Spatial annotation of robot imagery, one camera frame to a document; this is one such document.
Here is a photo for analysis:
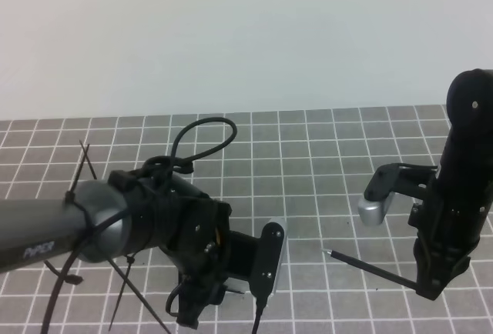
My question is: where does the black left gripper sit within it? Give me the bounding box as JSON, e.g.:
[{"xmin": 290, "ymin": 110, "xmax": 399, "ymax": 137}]
[{"xmin": 109, "ymin": 170, "xmax": 254, "ymax": 329}]

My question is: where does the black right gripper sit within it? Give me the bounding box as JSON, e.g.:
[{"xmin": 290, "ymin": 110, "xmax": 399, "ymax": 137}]
[{"xmin": 410, "ymin": 179, "xmax": 492, "ymax": 299}]

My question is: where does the black pen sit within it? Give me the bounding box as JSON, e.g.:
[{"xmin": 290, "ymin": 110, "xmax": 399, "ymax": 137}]
[{"xmin": 323, "ymin": 249, "xmax": 417, "ymax": 290}]

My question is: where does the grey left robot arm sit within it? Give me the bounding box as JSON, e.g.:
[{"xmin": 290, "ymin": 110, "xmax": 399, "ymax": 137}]
[{"xmin": 1, "ymin": 171, "xmax": 260, "ymax": 329}]

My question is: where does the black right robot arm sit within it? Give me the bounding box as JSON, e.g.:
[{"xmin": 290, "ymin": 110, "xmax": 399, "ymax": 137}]
[{"xmin": 408, "ymin": 68, "xmax": 492, "ymax": 300}]

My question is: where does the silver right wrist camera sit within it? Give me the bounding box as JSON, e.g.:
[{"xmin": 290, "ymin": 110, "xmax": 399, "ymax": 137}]
[{"xmin": 357, "ymin": 163, "xmax": 397, "ymax": 227}]

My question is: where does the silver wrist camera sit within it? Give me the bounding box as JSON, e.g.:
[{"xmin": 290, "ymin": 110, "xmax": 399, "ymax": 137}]
[
  {"xmin": 249, "ymin": 218, "xmax": 287, "ymax": 300},
  {"xmin": 357, "ymin": 163, "xmax": 397, "ymax": 227}
]

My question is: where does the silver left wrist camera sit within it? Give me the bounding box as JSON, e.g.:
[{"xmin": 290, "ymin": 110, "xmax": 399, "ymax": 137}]
[{"xmin": 249, "ymin": 218, "xmax": 287, "ymax": 300}]

